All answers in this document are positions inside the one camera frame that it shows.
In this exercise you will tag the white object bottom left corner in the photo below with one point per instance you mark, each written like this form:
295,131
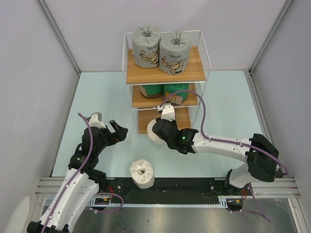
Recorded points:
18,219

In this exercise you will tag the white wire three-tier shelf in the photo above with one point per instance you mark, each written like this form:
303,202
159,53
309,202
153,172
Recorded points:
196,74

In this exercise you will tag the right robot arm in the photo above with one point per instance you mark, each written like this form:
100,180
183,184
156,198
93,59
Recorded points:
257,154

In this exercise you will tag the green paper roll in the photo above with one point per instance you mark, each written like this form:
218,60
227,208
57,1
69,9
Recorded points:
151,91
170,92

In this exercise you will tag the plain white paper roll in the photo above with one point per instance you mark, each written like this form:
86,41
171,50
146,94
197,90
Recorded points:
154,138

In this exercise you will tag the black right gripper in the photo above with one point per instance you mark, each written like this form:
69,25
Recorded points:
161,129

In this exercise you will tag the grey paper roll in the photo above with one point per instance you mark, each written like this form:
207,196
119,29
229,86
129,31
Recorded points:
174,52
145,46

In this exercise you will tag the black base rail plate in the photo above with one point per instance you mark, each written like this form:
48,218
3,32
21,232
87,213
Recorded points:
190,192

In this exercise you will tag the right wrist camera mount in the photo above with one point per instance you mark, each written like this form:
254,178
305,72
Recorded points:
166,112

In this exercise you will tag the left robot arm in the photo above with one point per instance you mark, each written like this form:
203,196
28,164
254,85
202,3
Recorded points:
82,181

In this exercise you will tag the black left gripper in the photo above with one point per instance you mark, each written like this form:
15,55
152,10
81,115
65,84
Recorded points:
111,135

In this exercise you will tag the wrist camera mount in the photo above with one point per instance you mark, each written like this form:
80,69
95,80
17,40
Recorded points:
166,112
95,120

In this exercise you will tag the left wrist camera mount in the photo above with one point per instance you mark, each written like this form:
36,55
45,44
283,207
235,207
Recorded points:
95,120

